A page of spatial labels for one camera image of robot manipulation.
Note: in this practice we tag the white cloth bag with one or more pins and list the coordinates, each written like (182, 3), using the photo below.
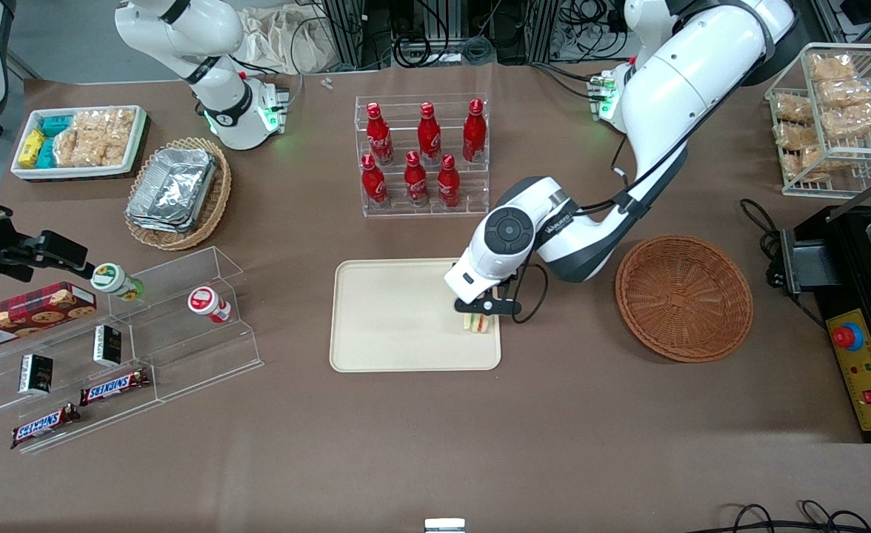
(284, 37)

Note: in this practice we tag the yellow snack packet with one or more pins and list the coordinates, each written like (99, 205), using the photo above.
(32, 148)

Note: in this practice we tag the clear acrylic bottle rack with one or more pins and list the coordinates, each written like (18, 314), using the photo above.
(406, 111)

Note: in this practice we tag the triangle sandwich with tomato lettuce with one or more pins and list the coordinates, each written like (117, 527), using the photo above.
(478, 324)

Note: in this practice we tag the aluminium frame post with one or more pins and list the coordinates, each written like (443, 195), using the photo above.
(343, 33)

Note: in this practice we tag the red lid yogurt cup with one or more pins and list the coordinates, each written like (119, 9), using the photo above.
(206, 302)

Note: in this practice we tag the teal snack packet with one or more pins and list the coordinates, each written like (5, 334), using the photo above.
(56, 125)
(47, 154)

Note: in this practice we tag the cream plastic serving tray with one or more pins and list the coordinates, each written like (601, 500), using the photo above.
(398, 318)

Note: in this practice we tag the grey metal bar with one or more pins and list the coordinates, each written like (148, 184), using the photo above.
(869, 202)

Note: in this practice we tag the oval tan wicker basket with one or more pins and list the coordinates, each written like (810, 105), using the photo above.
(217, 200)

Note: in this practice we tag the stack of foil containers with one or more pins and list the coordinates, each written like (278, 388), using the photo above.
(172, 189)

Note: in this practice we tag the small white object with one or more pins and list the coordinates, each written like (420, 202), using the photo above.
(444, 525)

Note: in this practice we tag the aluminium frame rails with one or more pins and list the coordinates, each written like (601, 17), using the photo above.
(858, 18)

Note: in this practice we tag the red cola bottle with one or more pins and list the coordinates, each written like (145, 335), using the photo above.
(474, 133)
(448, 183)
(378, 137)
(373, 185)
(415, 181)
(428, 137)

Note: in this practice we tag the green lid yogurt cup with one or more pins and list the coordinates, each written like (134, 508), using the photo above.
(113, 280)

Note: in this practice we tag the small black box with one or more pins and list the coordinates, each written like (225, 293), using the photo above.
(107, 346)
(35, 374)

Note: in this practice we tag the black countertop machine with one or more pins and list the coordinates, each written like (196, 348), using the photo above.
(850, 244)

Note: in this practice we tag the clear acrylic stepped shelf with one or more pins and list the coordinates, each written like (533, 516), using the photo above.
(184, 355)

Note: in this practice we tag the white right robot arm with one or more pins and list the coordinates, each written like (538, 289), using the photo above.
(184, 29)

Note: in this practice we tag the round brown wicker basket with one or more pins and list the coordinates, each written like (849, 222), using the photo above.
(683, 300)

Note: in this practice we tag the bagged fried snack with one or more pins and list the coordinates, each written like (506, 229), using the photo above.
(795, 135)
(792, 108)
(844, 92)
(832, 66)
(815, 159)
(852, 121)

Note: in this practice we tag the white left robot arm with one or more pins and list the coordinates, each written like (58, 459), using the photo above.
(680, 81)

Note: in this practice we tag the red emergency stop button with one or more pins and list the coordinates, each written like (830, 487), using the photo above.
(847, 337)

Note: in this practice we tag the clear bag of crackers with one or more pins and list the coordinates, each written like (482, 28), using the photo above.
(89, 123)
(121, 124)
(67, 148)
(98, 152)

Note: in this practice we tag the red cookie box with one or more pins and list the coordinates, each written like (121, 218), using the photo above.
(28, 314)

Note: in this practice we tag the snickers chocolate bar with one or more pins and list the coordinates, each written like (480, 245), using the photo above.
(45, 425)
(115, 386)

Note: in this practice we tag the white rectangular snack tray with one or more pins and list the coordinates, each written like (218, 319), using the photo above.
(21, 172)

